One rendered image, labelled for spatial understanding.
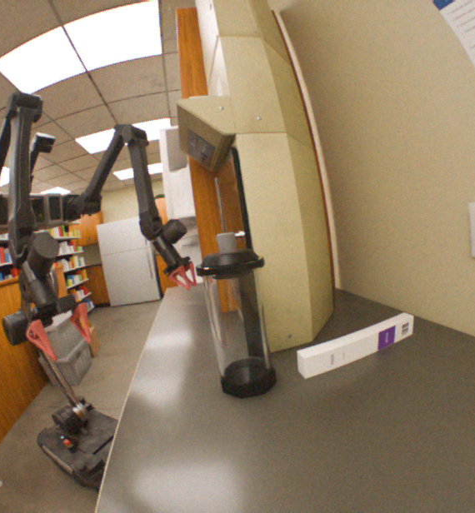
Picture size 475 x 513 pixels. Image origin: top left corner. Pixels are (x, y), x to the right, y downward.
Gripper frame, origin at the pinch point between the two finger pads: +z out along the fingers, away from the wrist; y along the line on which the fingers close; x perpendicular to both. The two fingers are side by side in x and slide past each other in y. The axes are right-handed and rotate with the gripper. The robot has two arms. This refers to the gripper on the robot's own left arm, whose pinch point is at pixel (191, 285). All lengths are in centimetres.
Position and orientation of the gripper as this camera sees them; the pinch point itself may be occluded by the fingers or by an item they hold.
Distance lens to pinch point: 87.9
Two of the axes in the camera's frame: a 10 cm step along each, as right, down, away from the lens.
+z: 6.0, 8.0, -0.8
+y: 3.2, -1.4, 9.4
